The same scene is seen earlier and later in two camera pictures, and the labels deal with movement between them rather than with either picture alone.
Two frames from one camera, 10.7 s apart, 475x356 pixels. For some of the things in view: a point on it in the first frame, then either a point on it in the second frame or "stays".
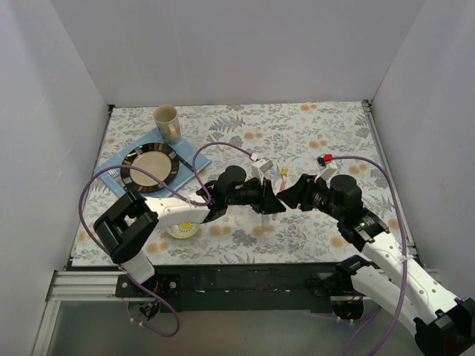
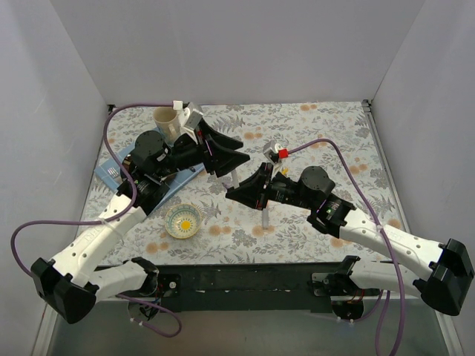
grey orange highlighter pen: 265,220 stays
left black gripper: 265,195 -> 207,155
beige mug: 168,122 stays
